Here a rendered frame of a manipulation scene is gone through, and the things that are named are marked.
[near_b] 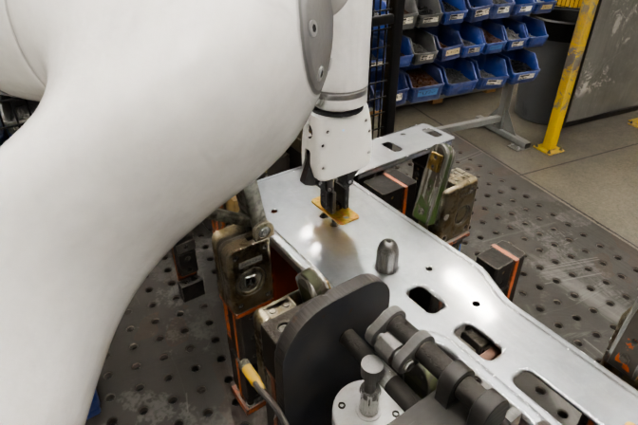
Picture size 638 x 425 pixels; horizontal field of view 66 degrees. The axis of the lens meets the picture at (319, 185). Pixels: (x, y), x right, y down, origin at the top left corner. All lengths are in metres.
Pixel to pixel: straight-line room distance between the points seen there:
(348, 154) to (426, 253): 0.19
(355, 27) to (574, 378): 0.47
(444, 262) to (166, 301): 0.64
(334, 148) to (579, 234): 0.89
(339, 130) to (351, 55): 0.11
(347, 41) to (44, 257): 0.50
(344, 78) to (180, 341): 0.64
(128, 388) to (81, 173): 0.86
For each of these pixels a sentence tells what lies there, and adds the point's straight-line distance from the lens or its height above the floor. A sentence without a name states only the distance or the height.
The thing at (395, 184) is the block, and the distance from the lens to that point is 0.95.
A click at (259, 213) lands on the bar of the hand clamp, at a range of 0.67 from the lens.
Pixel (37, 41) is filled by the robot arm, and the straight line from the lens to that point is 0.21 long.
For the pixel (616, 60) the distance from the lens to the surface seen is 3.68.
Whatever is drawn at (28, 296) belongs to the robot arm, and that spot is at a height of 1.35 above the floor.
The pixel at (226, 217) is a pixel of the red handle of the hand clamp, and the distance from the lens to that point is 0.66.
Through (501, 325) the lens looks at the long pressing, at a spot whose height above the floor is 1.00.
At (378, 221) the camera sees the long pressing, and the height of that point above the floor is 1.00.
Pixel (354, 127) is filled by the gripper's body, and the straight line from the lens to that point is 0.70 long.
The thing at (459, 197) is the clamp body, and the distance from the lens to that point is 0.86.
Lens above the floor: 1.47
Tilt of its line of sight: 31 degrees down
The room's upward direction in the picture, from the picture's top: straight up
